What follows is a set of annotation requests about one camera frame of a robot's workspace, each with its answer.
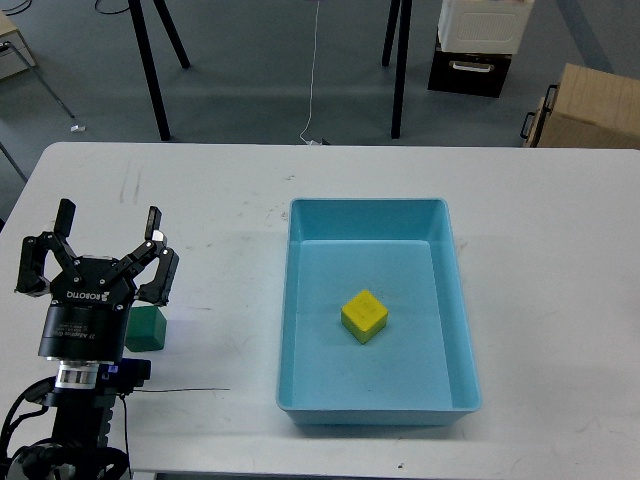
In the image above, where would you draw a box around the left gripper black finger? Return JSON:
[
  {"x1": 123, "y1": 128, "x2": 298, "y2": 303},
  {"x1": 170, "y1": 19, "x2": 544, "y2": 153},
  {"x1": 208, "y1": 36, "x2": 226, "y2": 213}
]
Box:
[
  {"x1": 16, "y1": 198, "x2": 80, "y2": 297},
  {"x1": 114, "y1": 206, "x2": 179, "y2": 306}
]

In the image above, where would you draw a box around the black Robotiq left gripper body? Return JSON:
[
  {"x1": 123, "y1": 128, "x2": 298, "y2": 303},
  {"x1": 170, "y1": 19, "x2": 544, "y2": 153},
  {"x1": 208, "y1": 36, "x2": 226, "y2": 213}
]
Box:
[{"x1": 38, "y1": 256, "x2": 135, "y2": 363}]

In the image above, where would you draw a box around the green cube block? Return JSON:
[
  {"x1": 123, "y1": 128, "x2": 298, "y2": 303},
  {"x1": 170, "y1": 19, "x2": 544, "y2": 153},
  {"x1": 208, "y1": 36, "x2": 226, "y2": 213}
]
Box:
[{"x1": 125, "y1": 306, "x2": 167, "y2": 352}]

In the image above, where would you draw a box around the yellow cube block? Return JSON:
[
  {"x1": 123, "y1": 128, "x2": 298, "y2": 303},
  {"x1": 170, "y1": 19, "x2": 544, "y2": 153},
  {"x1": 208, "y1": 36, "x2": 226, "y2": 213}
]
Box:
[{"x1": 340, "y1": 289, "x2": 389, "y2": 344}]

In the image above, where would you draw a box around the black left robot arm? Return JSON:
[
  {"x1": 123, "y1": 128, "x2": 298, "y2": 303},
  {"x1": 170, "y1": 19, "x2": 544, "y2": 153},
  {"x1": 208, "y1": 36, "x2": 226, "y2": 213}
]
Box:
[{"x1": 1, "y1": 199, "x2": 179, "y2": 479}]

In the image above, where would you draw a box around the wooden desk with metal leg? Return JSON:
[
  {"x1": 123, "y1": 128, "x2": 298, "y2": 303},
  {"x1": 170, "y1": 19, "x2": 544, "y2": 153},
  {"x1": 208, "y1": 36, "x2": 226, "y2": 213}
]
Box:
[{"x1": 1, "y1": 12, "x2": 75, "y2": 119}]

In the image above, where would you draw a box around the light blue plastic bin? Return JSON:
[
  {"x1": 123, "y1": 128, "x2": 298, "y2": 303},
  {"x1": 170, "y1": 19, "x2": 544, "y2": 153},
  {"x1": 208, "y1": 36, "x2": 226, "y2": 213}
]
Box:
[{"x1": 276, "y1": 199, "x2": 482, "y2": 426}]

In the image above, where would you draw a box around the black table leg left pair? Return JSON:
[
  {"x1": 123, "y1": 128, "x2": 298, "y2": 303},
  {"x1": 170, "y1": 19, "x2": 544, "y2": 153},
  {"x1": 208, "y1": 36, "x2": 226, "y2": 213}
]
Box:
[{"x1": 127, "y1": 0, "x2": 192, "y2": 142}]

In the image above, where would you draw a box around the black table leg pair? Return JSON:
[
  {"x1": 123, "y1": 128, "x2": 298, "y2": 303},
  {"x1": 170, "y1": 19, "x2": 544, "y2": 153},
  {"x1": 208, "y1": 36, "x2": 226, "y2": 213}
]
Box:
[
  {"x1": 127, "y1": 0, "x2": 192, "y2": 142},
  {"x1": 381, "y1": 0, "x2": 413, "y2": 139}
]

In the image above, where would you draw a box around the black table leg right pair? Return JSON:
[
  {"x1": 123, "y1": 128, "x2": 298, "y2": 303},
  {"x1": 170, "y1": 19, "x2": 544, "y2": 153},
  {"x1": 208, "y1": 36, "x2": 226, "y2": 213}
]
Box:
[{"x1": 381, "y1": 0, "x2": 413, "y2": 139}]

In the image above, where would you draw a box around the white cable on floor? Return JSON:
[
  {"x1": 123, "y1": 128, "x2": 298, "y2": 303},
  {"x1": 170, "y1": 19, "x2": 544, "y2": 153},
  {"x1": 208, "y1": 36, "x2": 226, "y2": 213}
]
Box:
[{"x1": 298, "y1": 0, "x2": 321, "y2": 147}]

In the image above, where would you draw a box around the black storage box with handle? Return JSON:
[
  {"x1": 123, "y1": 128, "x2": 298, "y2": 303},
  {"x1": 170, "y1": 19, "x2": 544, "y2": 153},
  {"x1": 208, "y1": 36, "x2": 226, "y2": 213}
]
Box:
[{"x1": 428, "y1": 43, "x2": 512, "y2": 98}]

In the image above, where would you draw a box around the wooden cabinet with black handles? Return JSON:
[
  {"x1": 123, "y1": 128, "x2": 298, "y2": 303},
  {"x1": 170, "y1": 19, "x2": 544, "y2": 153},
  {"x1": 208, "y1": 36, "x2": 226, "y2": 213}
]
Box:
[{"x1": 520, "y1": 64, "x2": 639, "y2": 149}]

